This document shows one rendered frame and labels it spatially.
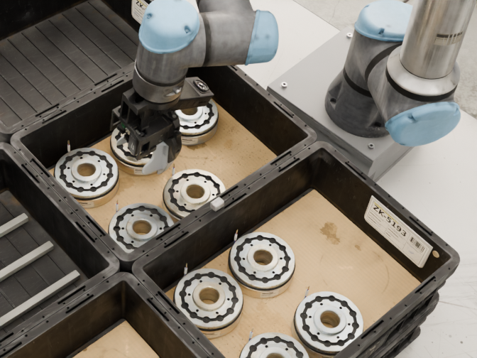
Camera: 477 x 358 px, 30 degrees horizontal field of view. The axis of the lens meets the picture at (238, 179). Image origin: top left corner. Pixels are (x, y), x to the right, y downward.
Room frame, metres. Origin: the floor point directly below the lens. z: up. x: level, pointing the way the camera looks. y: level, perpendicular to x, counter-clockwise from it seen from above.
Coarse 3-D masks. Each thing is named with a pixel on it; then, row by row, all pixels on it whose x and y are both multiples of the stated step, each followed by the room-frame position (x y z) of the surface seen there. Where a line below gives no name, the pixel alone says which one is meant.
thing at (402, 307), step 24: (312, 144) 0.96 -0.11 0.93; (288, 168) 0.90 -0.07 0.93; (240, 192) 0.84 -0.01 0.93; (384, 192) 0.89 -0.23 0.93; (216, 216) 0.79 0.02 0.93; (408, 216) 0.85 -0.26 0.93; (168, 240) 0.73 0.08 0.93; (432, 240) 0.81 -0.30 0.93; (144, 264) 0.69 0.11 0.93; (456, 264) 0.78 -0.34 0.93; (432, 288) 0.73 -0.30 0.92; (168, 312) 0.62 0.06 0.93; (408, 312) 0.70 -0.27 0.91; (192, 336) 0.59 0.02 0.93; (360, 336) 0.63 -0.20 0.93
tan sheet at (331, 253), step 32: (288, 224) 0.87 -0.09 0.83; (320, 224) 0.88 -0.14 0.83; (352, 224) 0.89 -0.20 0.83; (224, 256) 0.79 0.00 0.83; (320, 256) 0.82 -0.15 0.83; (352, 256) 0.83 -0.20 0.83; (384, 256) 0.84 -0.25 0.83; (288, 288) 0.75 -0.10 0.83; (320, 288) 0.76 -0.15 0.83; (352, 288) 0.77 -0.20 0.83; (384, 288) 0.78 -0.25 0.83; (256, 320) 0.69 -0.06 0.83; (288, 320) 0.70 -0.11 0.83; (224, 352) 0.62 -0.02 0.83
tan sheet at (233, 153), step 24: (96, 144) 0.97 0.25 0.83; (216, 144) 1.02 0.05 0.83; (240, 144) 1.03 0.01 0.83; (168, 168) 0.95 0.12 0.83; (192, 168) 0.95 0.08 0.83; (216, 168) 0.96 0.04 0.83; (240, 168) 0.97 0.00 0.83; (120, 192) 0.88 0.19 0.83; (144, 192) 0.89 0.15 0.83; (96, 216) 0.82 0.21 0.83
